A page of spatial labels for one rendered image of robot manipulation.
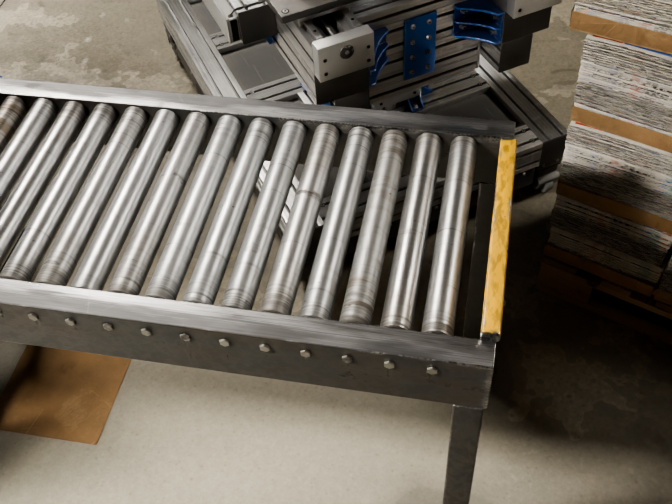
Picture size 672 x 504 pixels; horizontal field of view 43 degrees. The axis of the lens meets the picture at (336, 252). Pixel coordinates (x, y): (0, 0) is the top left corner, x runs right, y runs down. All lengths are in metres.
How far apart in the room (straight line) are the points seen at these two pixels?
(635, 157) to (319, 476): 1.02
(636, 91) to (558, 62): 1.29
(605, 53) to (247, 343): 0.95
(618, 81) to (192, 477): 1.31
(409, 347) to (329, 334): 0.12
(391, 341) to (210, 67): 1.63
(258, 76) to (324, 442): 1.20
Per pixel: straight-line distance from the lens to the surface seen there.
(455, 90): 2.61
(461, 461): 1.54
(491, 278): 1.35
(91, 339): 1.47
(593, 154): 1.99
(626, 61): 1.83
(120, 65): 3.25
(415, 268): 1.39
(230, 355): 1.38
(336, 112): 1.65
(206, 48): 2.85
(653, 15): 1.77
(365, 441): 2.11
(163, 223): 1.52
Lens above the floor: 1.87
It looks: 50 degrees down
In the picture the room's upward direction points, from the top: 5 degrees counter-clockwise
